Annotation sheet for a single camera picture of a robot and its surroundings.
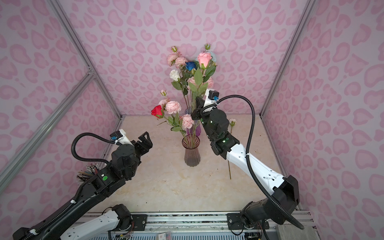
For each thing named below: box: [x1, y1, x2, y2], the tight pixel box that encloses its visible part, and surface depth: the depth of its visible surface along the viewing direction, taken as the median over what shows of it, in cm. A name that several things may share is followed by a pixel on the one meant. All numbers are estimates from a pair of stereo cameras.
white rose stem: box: [169, 69, 189, 109], surface depth 78 cm
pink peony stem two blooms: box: [182, 114, 195, 148], surface depth 75 cm
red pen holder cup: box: [76, 162, 101, 186], surface depth 75 cm
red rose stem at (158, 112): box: [151, 105, 192, 148], surface depth 69 cm
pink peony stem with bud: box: [187, 76, 215, 93], surface depth 65 cm
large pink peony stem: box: [167, 46, 190, 109], surface depth 86 cm
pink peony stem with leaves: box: [158, 89, 191, 145], surface depth 72 cm
